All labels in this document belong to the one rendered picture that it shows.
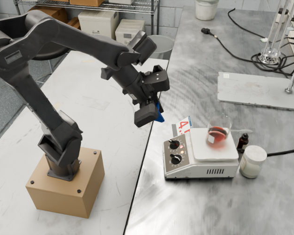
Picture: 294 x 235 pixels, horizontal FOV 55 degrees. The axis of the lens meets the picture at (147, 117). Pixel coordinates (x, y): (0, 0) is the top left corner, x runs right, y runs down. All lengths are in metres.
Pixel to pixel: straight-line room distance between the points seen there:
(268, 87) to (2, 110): 2.16
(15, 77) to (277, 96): 0.95
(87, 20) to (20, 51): 2.59
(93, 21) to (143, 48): 2.35
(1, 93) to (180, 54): 1.97
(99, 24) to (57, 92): 1.91
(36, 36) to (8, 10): 3.50
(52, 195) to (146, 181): 0.26
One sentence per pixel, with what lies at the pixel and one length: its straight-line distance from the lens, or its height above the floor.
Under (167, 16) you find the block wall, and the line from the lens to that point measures 3.25.
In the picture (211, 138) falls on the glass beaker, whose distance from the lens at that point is 0.77.
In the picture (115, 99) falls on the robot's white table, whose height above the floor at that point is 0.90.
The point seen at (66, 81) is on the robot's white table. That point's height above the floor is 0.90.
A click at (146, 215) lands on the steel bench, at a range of 0.76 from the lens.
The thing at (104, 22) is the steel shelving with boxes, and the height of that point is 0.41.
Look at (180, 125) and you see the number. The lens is 0.95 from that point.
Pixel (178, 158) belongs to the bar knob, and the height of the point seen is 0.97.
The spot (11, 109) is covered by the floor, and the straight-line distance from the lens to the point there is 2.69.
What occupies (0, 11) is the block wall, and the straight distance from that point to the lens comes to 4.05.
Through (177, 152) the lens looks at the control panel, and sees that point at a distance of 0.82.
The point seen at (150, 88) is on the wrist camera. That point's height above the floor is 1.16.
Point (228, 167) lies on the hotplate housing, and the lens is 0.80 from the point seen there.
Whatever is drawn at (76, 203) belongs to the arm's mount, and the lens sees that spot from 0.72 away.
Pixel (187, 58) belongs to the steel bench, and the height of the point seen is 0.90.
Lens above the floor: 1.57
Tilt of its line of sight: 42 degrees down
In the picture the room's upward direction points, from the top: straight up
